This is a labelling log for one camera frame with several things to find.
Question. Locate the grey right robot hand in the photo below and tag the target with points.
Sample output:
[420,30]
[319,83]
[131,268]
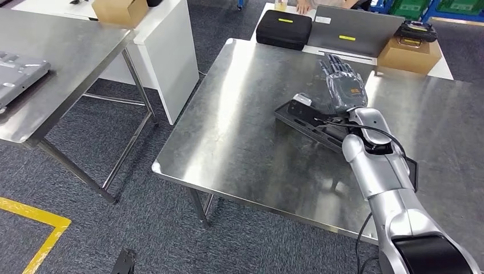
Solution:
[346,90]

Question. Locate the black license plate frame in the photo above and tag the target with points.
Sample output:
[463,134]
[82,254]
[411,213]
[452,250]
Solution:
[310,134]

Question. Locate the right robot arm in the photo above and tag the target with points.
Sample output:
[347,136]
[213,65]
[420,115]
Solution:
[382,177]

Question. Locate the cardboard box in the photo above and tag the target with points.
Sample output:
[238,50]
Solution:
[121,13]
[408,60]

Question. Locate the grey flat panel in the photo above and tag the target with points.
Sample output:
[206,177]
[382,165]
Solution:
[370,22]

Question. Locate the black carrying case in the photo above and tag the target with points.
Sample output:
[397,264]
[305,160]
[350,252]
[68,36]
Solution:
[283,34]

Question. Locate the black handheld device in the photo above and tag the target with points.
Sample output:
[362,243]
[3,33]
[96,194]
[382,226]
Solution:
[416,32]

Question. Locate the person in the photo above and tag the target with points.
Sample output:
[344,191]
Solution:
[304,7]

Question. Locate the green plastic crate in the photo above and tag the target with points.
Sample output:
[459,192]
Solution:
[461,5]
[410,7]

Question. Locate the yellowish drink cup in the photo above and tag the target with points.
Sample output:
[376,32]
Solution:
[281,4]

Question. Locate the stainless steel table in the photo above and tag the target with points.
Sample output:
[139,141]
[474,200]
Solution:
[75,64]
[245,132]

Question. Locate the grey stamped metal plate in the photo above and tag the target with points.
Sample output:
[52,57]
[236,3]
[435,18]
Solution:
[19,79]

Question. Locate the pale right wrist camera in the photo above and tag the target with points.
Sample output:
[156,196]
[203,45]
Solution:
[302,99]

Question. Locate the black right wrist camera bracket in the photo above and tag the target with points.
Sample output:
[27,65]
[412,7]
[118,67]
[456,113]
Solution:
[298,111]

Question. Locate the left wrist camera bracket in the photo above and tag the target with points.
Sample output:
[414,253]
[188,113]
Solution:
[124,263]

